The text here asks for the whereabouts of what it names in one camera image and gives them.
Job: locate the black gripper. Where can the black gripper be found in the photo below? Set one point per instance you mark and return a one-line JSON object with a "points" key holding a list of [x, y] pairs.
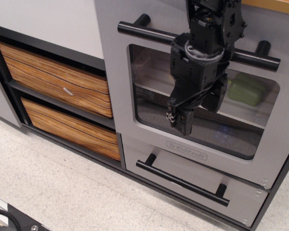
{"points": [[199, 80]]}

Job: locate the grey oven door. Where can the grey oven door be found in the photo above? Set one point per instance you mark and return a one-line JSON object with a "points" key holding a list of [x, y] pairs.
{"points": [[241, 141]]}

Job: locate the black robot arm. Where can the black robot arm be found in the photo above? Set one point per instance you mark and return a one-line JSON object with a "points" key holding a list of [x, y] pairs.
{"points": [[214, 24]]}

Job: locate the green toy food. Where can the green toy food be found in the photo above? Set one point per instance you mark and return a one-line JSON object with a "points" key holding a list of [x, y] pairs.
{"points": [[243, 88]]}

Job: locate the grey bottom drawer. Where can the grey bottom drawer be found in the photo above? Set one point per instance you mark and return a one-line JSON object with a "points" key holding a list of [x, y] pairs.
{"points": [[213, 190]]}

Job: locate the grey toy kitchen cabinet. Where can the grey toy kitchen cabinet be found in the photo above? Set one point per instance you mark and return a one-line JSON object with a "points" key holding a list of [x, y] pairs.
{"points": [[69, 29]]}

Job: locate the upper wood grain drawer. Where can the upper wood grain drawer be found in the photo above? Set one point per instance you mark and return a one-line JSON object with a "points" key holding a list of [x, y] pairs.
{"points": [[76, 87]]}

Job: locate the wood grain drawer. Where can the wood grain drawer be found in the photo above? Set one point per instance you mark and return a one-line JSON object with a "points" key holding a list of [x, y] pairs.
{"points": [[76, 87], [88, 135]]}

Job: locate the lower wood grain drawer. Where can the lower wood grain drawer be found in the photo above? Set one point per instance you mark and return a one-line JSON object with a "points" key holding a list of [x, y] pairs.
{"points": [[88, 135]]}

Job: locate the black bottom drawer handle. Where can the black bottom drawer handle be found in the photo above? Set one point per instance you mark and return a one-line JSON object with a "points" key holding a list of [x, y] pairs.
{"points": [[217, 197]]}

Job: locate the black oven door handle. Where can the black oven door handle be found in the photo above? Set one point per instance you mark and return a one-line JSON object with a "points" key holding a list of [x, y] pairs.
{"points": [[259, 58]]}

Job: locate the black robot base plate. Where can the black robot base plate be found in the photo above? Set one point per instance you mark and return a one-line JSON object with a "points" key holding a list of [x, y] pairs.
{"points": [[26, 222]]}

